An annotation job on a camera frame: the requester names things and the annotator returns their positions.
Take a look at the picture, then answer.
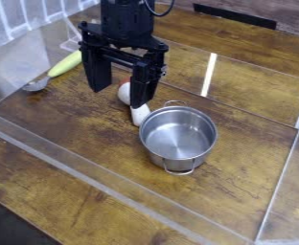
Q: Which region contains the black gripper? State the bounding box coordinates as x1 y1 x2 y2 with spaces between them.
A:
77 0 169 108

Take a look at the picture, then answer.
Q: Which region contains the green handled metal spoon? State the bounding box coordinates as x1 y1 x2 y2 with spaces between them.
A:
22 50 81 92

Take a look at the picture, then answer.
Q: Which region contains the small steel pot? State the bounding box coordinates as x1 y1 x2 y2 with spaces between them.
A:
138 100 217 175

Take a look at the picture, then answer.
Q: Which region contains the black strip on table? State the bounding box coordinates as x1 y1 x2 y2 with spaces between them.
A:
193 3 277 30

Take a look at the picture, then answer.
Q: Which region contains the clear acrylic enclosure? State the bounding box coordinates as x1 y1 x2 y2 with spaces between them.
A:
0 10 299 245

